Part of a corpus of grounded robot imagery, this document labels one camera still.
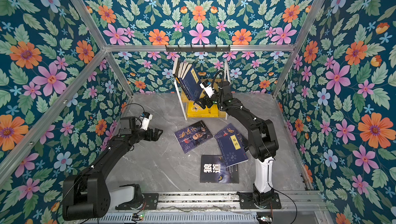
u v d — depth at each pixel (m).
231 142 0.91
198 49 0.93
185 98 0.88
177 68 0.79
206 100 0.80
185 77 0.77
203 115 1.01
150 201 0.74
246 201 0.73
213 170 0.82
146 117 0.77
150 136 0.76
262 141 0.54
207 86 0.78
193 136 0.96
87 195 0.41
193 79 0.84
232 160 0.83
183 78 0.76
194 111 1.02
